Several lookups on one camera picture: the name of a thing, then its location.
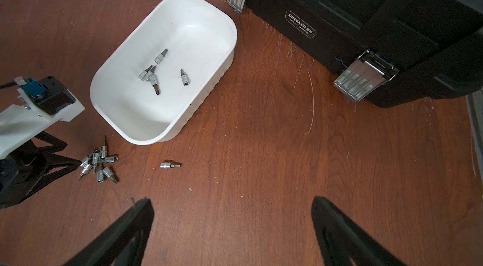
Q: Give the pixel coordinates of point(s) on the pile of silver bits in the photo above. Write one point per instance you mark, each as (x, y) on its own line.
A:
(98, 162)

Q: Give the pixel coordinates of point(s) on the white rectangular storage box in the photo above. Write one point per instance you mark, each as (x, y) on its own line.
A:
(200, 39)

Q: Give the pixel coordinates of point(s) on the black plastic toolbox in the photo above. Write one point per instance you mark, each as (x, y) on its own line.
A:
(389, 52)

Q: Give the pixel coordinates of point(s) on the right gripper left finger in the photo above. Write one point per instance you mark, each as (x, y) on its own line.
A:
(122, 243)

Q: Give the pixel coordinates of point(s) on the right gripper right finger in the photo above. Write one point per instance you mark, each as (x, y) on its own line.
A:
(343, 242)

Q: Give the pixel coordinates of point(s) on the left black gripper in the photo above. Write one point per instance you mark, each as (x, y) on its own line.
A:
(29, 168)

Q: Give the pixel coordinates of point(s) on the dark bit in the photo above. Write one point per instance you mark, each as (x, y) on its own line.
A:
(153, 80)

